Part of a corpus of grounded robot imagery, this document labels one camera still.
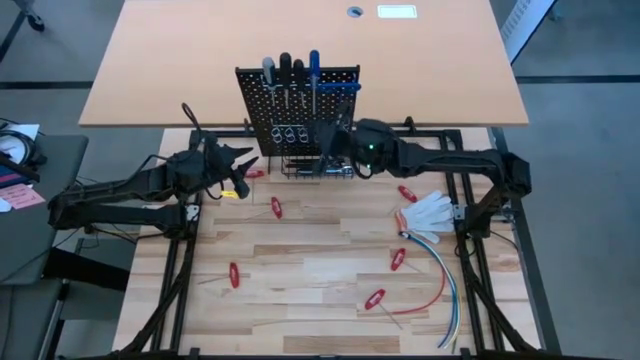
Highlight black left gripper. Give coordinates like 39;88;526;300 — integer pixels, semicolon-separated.
167;132;260;201

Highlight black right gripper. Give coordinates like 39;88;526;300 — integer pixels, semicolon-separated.
313;98;362;164

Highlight blue T-handle hex key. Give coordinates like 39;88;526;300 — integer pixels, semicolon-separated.
314;79;363;101

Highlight silver ratchet wrench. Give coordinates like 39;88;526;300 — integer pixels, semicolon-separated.
298;165;355;177

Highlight black handled pliers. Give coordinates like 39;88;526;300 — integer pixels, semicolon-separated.
285;157;324;170

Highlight blue handled screwdriver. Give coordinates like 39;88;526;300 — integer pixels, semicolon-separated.
307;48;322;116

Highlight small black screwdriver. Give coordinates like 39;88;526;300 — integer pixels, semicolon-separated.
291;58;307;109

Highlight grey black handled screwdriver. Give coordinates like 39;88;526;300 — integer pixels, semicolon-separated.
260;55;278;107

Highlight black metal pegboard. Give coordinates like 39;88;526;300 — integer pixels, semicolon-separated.
234;64;362;157

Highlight tan wooden desk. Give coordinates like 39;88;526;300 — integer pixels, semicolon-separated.
78;0;530;129

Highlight white glove with orange cuff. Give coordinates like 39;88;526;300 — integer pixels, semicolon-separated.
394;189;457;245

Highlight white desk label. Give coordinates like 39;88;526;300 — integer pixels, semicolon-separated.
376;4;418;20

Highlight white perforated panel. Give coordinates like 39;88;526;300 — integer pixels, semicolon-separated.
499;0;559;65

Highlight white paper sheet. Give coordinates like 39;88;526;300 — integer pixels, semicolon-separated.
0;123;40;166

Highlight pink paper note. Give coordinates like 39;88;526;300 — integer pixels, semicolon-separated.
0;183;47;211

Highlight dark grey side table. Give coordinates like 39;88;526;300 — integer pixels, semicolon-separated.
0;133;90;286

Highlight blue object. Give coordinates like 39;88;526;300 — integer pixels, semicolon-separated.
0;167;26;189

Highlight black chair base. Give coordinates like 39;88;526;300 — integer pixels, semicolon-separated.
9;0;46;34

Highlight silver table leg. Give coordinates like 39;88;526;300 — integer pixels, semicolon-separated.
37;279;71;360

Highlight silver ring holder rail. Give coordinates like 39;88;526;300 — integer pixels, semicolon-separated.
268;121;326;144

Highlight black wire basket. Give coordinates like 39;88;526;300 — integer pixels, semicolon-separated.
267;153;357;180

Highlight silver screwdriver holder rail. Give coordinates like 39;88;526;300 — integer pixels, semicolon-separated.
259;72;360;94

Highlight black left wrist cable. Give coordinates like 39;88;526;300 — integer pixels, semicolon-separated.
180;101;203;147

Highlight black metal rig frame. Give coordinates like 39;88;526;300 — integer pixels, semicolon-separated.
114;128;562;360

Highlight red cable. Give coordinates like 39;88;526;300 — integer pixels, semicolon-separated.
392;234;447;316

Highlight black coiled cable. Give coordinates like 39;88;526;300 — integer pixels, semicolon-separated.
0;127;50;184

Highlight blue cable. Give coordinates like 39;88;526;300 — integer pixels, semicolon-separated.
407;232;459;350

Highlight white cable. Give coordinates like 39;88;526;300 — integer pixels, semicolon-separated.
407;232;461;347

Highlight green cable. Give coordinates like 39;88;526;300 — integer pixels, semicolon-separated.
407;234;463;354

